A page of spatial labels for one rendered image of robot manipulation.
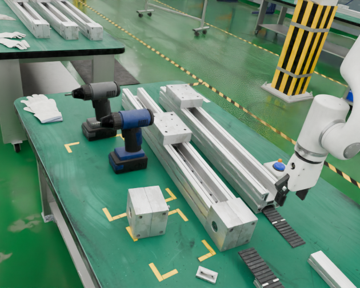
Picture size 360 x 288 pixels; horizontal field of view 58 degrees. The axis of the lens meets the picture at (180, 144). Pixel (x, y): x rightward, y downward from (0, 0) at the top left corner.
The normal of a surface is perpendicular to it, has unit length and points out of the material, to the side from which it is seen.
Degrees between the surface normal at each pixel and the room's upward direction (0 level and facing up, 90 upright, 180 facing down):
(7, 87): 90
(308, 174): 90
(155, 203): 0
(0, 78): 90
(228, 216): 0
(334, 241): 0
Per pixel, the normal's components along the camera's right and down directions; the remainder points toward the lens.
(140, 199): 0.15, -0.84
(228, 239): 0.43, 0.54
